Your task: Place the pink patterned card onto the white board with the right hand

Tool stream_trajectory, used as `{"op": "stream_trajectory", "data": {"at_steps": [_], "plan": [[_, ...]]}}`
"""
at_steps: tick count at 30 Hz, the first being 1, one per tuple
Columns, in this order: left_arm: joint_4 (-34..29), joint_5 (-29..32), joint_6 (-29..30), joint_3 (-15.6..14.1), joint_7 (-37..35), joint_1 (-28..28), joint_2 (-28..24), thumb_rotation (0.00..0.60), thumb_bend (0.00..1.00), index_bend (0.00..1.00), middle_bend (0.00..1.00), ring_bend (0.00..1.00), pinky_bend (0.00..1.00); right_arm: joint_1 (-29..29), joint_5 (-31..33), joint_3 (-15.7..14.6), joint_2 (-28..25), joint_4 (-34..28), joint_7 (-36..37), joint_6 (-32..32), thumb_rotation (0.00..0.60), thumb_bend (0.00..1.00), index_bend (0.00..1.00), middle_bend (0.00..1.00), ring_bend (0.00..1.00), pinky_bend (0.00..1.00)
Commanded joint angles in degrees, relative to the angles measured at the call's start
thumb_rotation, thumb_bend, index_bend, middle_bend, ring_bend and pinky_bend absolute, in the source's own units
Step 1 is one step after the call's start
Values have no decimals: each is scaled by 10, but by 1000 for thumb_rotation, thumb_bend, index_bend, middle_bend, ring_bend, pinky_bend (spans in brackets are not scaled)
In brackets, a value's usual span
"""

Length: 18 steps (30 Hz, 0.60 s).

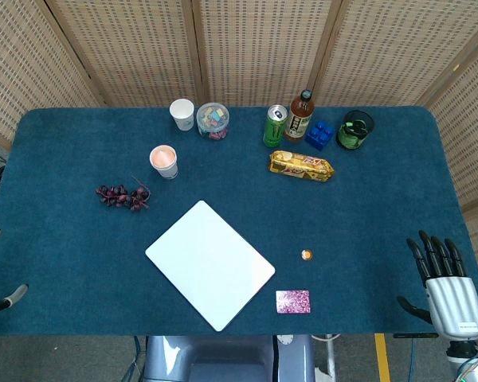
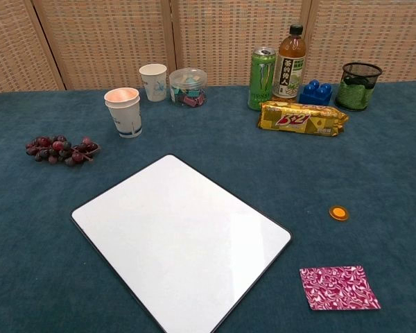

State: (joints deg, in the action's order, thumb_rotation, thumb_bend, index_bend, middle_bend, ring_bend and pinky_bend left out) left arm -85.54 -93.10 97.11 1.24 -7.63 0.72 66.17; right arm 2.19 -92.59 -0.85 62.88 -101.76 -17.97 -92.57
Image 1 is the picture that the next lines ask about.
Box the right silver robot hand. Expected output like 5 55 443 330
397 229 478 341

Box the black mesh pen holder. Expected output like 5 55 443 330
335 110 375 151

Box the dark red grape bunch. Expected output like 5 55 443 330
96 177 152 213

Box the woven bamboo folding screen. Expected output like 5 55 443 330
0 0 478 287

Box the blue cable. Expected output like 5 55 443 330
123 336 145 382

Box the pink glitter card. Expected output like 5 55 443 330
275 290 314 315

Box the yellow floor tape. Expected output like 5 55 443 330
374 333 391 382

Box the green energy drink can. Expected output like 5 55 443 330
262 104 289 148

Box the white paper cup blue stripe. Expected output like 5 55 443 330
149 153 179 181

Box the white paper cup floral print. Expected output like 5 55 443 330
169 99 195 132

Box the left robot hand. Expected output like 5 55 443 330
0 228 29 318

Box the clear jar of binder clips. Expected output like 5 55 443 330
195 102 231 141

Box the paper cup orange inside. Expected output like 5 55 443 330
150 145 178 169

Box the blue toy brick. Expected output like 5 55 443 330
304 119 336 152

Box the yellow biscuit pack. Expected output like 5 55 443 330
268 150 336 183

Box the brown tea bottle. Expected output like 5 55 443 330
283 89 315 143

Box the blue table cloth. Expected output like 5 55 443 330
0 105 478 337

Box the blue-grey robot torso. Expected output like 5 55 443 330
143 335 315 382

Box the white rectangular board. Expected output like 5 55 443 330
144 200 276 333

